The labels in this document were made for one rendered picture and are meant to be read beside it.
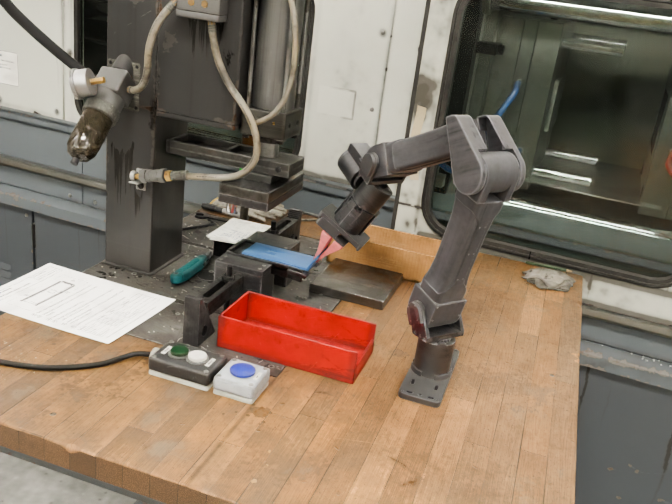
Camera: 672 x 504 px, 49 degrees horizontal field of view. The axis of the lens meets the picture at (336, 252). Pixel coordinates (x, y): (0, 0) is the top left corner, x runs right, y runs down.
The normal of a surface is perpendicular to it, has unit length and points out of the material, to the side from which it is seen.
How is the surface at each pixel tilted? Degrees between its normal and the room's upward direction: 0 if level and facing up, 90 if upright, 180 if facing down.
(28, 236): 90
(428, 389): 0
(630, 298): 90
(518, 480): 0
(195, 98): 90
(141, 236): 90
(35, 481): 0
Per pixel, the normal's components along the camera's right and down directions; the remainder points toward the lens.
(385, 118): -0.37, 0.29
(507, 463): 0.12, -0.93
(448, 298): 0.48, 0.58
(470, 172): -0.84, 0.10
